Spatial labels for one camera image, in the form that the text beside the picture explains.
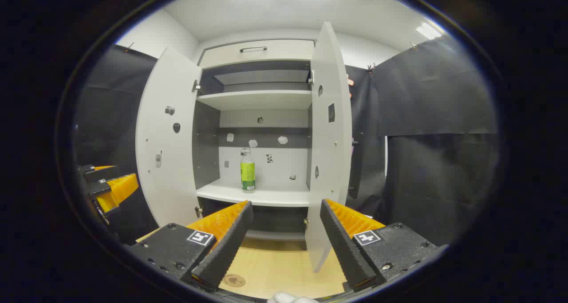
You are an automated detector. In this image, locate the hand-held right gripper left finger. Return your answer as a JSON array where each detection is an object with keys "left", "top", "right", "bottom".
[{"left": 126, "top": 200, "right": 254, "bottom": 292}]

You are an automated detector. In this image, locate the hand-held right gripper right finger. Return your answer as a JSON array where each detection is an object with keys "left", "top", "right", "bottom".
[{"left": 319, "top": 199, "right": 449, "bottom": 293}]

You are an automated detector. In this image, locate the white cabinet door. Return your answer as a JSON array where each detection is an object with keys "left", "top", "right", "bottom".
[
  {"left": 305, "top": 22, "right": 353, "bottom": 273},
  {"left": 135, "top": 47, "right": 221, "bottom": 227}
]

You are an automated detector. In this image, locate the green label plastic bottle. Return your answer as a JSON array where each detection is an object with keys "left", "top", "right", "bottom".
[{"left": 240, "top": 148, "right": 256, "bottom": 193}]

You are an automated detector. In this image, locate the white cabinet shelf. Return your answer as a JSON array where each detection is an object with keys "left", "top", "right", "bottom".
[
  {"left": 196, "top": 179, "right": 311, "bottom": 207},
  {"left": 197, "top": 90, "right": 312, "bottom": 111}
]

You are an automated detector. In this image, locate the black backdrop cloth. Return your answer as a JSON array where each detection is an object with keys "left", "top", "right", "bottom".
[{"left": 73, "top": 36, "right": 500, "bottom": 247}]

